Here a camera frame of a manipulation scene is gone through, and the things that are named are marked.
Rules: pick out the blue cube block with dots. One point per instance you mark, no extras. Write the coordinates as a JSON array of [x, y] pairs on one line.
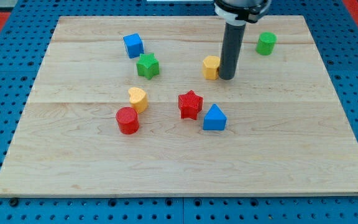
[[133, 45]]

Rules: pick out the yellow hexagon block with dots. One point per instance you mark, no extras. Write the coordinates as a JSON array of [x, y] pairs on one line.
[[210, 67]]

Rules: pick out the green star block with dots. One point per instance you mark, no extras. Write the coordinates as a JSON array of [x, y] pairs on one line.
[[147, 66]]

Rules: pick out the yellow heart block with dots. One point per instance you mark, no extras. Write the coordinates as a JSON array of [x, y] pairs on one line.
[[138, 99]]

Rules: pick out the light wooden board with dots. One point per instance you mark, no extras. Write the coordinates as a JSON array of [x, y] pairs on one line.
[[286, 133]]

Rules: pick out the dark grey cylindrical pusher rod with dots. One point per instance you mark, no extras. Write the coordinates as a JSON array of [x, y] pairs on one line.
[[231, 47]]

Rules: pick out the red star block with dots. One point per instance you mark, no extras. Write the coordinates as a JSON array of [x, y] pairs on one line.
[[190, 104]]

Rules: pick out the blue triangle block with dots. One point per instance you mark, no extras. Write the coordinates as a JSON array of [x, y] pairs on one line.
[[215, 119]]

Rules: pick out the green cylinder block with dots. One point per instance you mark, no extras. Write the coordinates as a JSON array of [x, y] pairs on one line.
[[266, 43]]

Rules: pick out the red cylinder block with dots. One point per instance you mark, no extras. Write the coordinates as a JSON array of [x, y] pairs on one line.
[[127, 120]]

